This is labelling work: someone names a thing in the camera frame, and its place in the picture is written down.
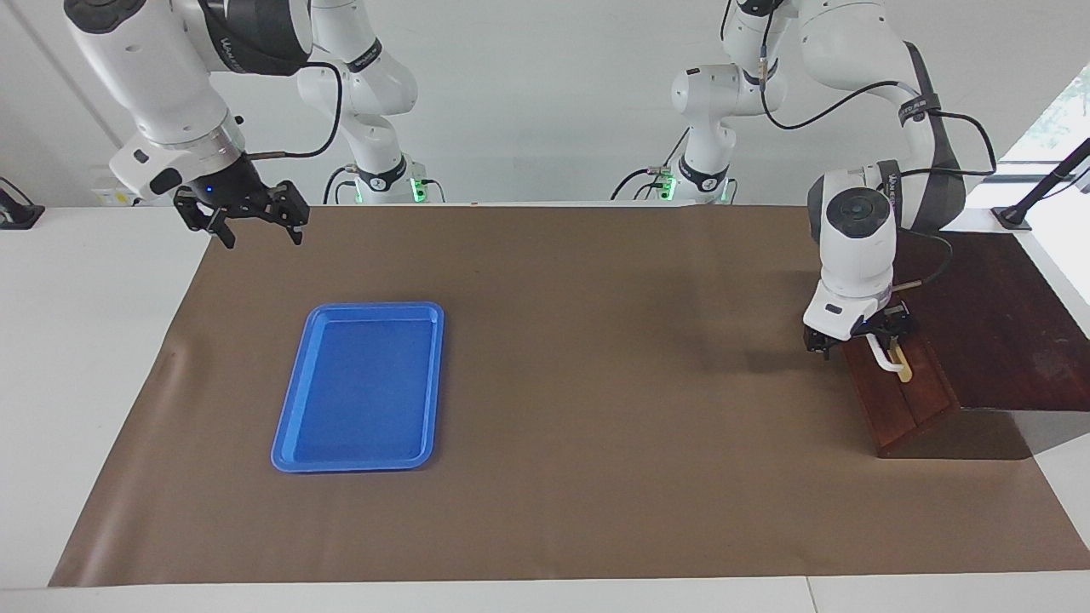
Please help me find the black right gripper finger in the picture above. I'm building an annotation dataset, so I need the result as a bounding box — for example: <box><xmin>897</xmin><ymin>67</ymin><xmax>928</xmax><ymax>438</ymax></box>
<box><xmin>260</xmin><ymin>180</ymin><xmax>309</xmax><ymax>246</ymax></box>
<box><xmin>174</xmin><ymin>189</ymin><xmax>237</xmax><ymax>249</ymax></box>

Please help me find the white drawer handle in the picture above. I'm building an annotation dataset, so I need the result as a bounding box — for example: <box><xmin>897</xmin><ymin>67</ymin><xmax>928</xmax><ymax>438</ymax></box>
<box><xmin>866</xmin><ymin>334</ymin><xmax>909</xmax><ymax>375</ymax></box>

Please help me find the wooden drawer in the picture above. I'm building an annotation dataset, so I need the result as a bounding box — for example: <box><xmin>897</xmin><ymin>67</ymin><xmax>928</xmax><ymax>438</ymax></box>
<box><xmin>877</xmin><ymin>328</ymin><xmax>961</xmax><ymax>433</ymax></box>

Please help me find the dark wooden cabinet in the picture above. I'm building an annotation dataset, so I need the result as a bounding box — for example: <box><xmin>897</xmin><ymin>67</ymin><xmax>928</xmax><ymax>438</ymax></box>
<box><xmin>843</xmin><ymin>230</ymin><xmax>1090</xmax><ymax>461</ymax></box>

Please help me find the blue plastic tray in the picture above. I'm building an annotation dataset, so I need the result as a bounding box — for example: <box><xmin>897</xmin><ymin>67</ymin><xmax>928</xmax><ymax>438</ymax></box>
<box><xmin>271</xmin><ymin>301</ymin><xmax>445</xmax><ymax>473</ymax></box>

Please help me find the brown table mat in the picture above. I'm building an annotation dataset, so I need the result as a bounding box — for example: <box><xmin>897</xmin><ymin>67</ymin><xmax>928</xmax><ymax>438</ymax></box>
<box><xmin>49</xmin><ymin>204</ymin><xmax>1090</xmax><ymax>588</ymax></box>

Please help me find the black base cable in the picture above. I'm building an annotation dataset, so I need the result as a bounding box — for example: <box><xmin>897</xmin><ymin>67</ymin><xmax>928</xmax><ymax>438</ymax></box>
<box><xmin>323</xmin><ymin>164</ymin><xmax>359</xmax><ymax>205</ymax></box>
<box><xmin>610</xmin><ymin>128</ymin><xmax>691</xmax><ymax>202</ymax></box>

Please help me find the white wall socket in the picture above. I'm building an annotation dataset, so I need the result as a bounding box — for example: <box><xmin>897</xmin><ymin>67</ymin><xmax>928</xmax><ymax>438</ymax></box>
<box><xmin>92</xmin><ymin>166</ymin><xmax>139</xmax><ymax>207</ymax></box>

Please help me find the black camera stand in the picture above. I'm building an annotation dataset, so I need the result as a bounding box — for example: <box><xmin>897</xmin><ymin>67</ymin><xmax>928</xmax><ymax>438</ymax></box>
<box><xmin>0</xmin><ymin>176</ymin><xmax>45</xmax><ymax>231</ymax></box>
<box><xmin>992</xmin><ymin>136</ymin><xmax>1090</xmax><ymax>232</ymax></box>

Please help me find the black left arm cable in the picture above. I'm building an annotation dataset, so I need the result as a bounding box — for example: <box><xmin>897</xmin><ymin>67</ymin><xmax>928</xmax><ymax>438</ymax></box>
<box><xmin>722</xmin><ymin>0</ymin><xmax>997</xmax><ymax>292</ymax></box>

